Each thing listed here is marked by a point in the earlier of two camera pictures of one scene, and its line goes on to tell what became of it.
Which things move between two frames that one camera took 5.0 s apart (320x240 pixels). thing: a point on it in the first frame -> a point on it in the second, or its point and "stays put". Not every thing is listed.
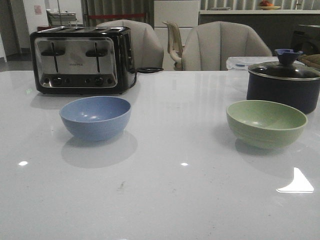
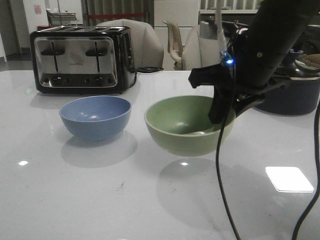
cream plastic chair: [174, 44] stays put
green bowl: [265, 124] -> [180, 125]
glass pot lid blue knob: [286, 67] stays put
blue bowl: [96, 118] stays put
